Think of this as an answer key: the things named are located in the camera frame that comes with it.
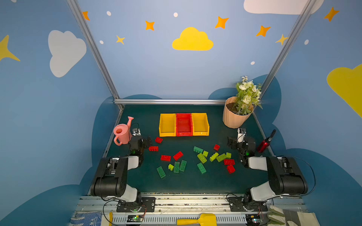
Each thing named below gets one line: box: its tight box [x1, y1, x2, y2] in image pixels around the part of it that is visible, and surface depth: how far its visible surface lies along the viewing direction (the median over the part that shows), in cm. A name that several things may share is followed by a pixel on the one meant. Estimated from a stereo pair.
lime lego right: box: [216, 153, 228, 163], surface depth 94 cm
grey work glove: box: [267, 204, 321, 226], surface depth 72 cm
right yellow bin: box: [191, 112, 210, 137], surface depth 109 cm
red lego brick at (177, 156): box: [172, 151, 184, 162], surface depth 93 cm
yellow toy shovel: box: [176, 213, 217, 226], surface depth 70 cm
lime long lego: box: [197, 152, 207, 164], surface depth 92 cm
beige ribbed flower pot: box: [222, 96, 254, 129], surface depth 103 cm
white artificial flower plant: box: [230, 75, 264, 116], surface depth 95 cm
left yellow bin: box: [158, 113, 177, 138], surface depth 108 cm
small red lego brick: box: [154, 136, 164, 144], surface depth 100 cm
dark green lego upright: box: [173, 161, 181, 174], surface depth 88 cm
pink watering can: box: [113, 116, 135, 146], surface depth 93 cm
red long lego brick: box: [160, 154, 172, 162], surface depth 92 cm
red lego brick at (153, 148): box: [148, 145, 159, 152], surface depth 96 cm
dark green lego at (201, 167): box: [197, 162, 207, 174], surface depth 88 cm
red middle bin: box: [175, 113, 193, 137], surface depth 109 cm
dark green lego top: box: [193, 145, 204, 154], surface depth 95 cm
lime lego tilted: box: [209, 152, 220, 162], surface depth 92 cm
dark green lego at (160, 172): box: [156, 165, 166, 179], surface depth 86 cm
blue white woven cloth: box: [69, 211, 103, 226], surface depth 70 cm
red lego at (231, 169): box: [226, 164, 237, 175], surface depth 88 cm
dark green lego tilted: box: [179, 159, 188, 173], surface depth 88 cm
